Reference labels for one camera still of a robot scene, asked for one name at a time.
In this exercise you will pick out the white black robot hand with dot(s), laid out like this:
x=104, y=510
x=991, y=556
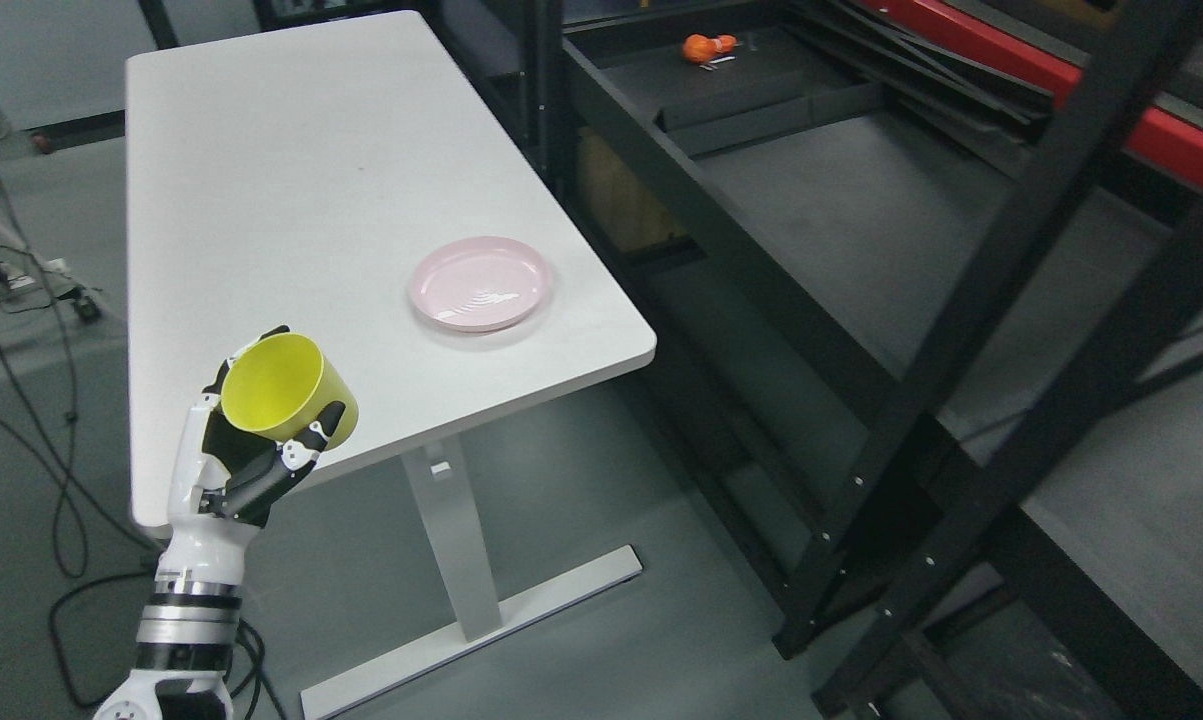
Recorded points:
x=225, y=481

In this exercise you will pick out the white power strip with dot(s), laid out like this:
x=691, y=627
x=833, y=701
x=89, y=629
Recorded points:
x=16, y=281

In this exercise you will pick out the white table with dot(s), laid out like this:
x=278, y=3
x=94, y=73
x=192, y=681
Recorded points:
x=297, y=178

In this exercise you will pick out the yellow plastic cup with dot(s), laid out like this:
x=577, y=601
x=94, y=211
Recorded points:
x=279, y=385

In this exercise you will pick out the black metal shelf rack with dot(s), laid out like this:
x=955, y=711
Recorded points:
x=934, y=339

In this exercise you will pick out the orange toy on shelf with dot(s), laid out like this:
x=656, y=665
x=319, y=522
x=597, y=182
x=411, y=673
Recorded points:
x=702, y=49

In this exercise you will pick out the pink plastic plate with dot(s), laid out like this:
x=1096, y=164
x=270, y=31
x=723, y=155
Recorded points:
x=480, y=284

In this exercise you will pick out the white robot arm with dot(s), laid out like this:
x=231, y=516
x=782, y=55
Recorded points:
x=184, y=649

